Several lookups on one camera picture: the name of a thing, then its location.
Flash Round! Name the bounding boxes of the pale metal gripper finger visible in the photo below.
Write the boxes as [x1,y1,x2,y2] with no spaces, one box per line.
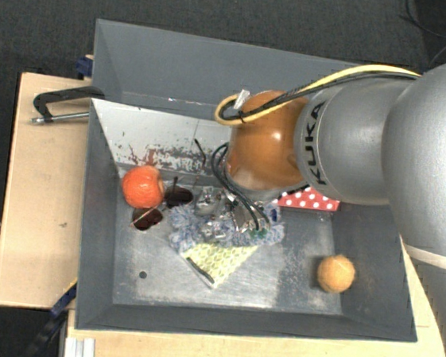
[199,217,236,244]
[193,185,227,220]

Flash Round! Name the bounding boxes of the blue and white fluffy cloth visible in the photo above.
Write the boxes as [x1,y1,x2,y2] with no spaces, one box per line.
[163,190,289,267]

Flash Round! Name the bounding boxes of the dark sunglasses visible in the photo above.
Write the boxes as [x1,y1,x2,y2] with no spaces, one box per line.
[128,170,197,238]

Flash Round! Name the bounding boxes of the grey metal bin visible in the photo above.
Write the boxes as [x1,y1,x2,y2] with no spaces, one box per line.
[60,17,446,357]

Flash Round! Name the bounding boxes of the red box with white dots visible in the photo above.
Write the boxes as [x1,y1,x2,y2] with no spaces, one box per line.
[274,181,343,214]

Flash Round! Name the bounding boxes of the orange toy fruit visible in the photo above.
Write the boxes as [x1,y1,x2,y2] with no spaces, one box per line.
[118,161,169,212]

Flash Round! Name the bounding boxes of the yellow-orange ball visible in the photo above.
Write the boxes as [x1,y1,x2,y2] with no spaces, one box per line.
[314,251,359,297]

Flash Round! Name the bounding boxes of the pale flat board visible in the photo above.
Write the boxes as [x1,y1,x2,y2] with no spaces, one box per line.
[0,70,101,316]

